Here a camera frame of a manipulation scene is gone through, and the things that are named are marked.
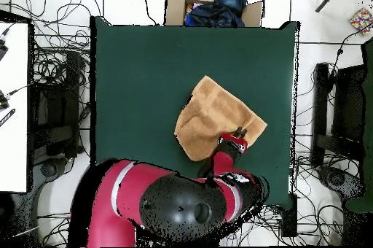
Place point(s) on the colourful patterned item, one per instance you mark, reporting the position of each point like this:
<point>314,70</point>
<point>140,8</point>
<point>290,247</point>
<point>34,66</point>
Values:
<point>361,20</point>

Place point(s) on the white side table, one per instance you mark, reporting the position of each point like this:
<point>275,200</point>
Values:
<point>14,113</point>

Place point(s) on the tan terry towel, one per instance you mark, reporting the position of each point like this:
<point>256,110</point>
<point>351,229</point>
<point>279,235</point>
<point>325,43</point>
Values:
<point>209,113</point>

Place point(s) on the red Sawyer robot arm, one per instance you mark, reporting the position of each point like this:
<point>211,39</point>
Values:
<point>174,201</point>

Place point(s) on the black camera device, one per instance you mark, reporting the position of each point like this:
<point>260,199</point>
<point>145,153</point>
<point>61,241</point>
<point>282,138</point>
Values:
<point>2,49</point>
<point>3,103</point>

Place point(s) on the black slotted strip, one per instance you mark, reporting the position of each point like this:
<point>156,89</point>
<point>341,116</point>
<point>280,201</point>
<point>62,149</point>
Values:
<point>7,117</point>

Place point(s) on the green covered side table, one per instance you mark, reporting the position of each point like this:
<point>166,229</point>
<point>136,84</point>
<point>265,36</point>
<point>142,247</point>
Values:
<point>367,143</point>

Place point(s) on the dark green table cloth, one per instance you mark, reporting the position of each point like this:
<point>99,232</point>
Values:
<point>145,70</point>

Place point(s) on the grey wheeled base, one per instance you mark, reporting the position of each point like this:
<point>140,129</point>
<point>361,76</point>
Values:
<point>48,169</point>
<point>335,179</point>

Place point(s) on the cardboard box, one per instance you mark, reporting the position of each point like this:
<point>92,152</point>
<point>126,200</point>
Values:
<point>174,11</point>

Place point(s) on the black floor box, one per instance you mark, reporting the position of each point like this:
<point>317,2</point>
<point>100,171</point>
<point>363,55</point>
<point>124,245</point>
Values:
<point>290,218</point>

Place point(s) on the black frame stand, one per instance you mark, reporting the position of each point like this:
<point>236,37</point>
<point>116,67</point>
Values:
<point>55,134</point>
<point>346,105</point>

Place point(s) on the navy blue garment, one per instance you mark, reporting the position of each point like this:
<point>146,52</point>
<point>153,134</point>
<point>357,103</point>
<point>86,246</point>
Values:
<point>212,16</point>

